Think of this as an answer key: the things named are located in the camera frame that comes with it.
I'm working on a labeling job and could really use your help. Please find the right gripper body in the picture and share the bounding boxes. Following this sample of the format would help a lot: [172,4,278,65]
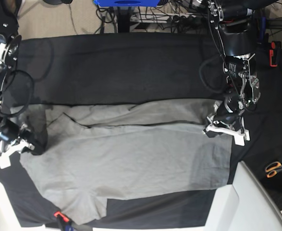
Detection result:
[0,119,34,154]

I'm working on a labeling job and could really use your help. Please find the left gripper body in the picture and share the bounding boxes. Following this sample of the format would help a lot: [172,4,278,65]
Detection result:
[208,100,244,130]

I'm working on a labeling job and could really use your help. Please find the grey T-shirt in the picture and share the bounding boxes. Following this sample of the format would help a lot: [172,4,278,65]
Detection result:
[20,99,232,224]

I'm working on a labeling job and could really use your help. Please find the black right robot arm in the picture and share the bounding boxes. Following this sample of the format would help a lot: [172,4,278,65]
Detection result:
[0,0,44,157]

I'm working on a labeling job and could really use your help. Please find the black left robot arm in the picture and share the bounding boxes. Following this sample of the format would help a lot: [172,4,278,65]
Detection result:
[199,0,282,141]

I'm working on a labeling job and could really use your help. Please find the red black clamp right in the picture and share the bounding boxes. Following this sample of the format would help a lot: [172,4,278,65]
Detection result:
[269,41,282,67]

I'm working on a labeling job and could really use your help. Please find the red black clamp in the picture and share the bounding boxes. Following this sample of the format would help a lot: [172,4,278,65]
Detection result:
[53,211,74,231]
[269,41,282,67]

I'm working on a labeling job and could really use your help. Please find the red black clamp bottom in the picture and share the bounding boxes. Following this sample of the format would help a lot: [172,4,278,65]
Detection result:
[53,211,74,231]

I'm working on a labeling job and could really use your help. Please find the white chair left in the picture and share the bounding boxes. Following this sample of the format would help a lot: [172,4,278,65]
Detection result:
[0,183,46,231]

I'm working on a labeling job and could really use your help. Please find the white chair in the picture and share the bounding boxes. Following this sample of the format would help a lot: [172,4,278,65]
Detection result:
[204,160,282,231]
[0,183,46,231]

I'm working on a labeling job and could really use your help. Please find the blue clamp right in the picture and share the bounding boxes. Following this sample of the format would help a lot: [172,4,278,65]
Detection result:
[257,16,268,44]

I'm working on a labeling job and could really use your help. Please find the white chair right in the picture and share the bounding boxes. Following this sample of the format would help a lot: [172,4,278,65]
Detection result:
[204,160,282,231]

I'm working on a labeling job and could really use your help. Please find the black stand column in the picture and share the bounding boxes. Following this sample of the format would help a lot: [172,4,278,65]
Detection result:
[116,7,135,33]

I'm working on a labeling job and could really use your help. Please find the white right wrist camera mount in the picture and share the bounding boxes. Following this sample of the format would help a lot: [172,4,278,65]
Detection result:
[0,139,35,169]

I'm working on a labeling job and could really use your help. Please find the orange handled scissors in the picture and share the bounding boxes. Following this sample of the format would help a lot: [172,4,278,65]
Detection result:
[265,161,282,178]

